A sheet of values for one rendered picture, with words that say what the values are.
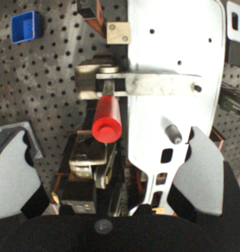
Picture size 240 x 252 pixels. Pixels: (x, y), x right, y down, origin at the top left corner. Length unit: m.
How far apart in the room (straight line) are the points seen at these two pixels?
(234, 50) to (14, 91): 0.80
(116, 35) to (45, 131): 0.61
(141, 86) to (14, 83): 0.60
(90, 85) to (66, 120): 0.45
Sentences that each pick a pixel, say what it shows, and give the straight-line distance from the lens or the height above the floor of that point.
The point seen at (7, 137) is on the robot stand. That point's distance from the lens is 0.72.
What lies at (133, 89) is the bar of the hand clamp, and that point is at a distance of 0.25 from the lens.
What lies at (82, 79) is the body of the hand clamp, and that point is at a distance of 0.27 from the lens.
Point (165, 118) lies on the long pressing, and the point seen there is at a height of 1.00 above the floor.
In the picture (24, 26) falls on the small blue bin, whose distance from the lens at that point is 0.71.
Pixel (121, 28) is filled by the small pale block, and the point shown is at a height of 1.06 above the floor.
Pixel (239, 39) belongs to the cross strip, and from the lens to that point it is 0.43.
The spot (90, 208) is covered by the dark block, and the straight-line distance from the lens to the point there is 0.36.
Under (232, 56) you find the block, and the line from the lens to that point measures 0.44.
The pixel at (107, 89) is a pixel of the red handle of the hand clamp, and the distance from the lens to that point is 0.19.
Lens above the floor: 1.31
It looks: 62 degrees down
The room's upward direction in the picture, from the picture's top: 174 degrees clockwise
